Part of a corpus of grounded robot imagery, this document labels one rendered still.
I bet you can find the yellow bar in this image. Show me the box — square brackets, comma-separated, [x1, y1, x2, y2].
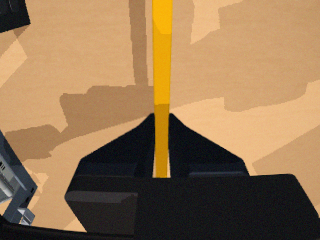
[152, 0, 173, 177]

